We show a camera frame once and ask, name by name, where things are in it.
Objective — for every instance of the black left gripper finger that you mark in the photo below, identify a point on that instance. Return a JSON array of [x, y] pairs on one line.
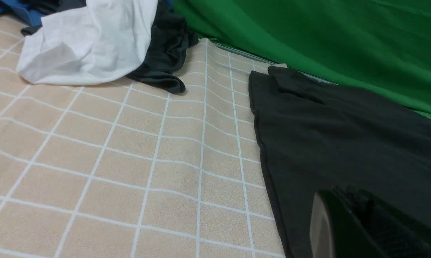
[[355, 223]]

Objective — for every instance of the dark gray long-sleeve top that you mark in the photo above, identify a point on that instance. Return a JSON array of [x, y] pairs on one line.
[[318, 136]]

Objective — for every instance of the green backdrop cloth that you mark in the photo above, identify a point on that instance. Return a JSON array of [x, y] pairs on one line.
[[380, 45]]

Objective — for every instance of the beige checkered tablecloth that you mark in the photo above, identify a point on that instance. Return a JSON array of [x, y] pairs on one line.
[[127, 170]]

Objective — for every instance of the dark crumpled garment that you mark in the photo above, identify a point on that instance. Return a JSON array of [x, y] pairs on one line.
[[166, 54]]

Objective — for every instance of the white crumpled garment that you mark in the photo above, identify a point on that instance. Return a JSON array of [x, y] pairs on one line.
[[98, 43]]

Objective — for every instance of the blue crumpled garment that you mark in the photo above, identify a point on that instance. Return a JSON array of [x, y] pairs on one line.
[[22, 10]]

